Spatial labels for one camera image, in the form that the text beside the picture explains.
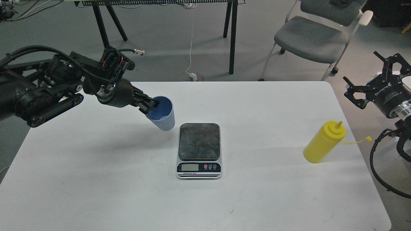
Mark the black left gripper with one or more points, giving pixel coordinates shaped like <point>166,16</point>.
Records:
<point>123,94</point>

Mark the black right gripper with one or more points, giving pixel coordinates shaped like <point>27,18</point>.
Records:
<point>387,94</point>

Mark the blue ribbed plastic cup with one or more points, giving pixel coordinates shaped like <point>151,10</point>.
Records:
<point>162,115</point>

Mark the yellow squeeze bottle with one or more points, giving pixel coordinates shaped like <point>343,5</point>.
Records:
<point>326,139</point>

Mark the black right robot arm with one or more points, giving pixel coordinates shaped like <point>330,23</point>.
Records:
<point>357,95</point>

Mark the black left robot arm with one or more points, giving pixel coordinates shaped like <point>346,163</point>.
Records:
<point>38,83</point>

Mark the digital kitchen scale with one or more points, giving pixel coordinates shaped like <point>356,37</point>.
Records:
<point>199,153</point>

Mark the white power adapter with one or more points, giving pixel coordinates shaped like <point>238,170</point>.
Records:
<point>196,77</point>

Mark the grey office chair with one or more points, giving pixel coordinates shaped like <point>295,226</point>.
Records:
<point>317,42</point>

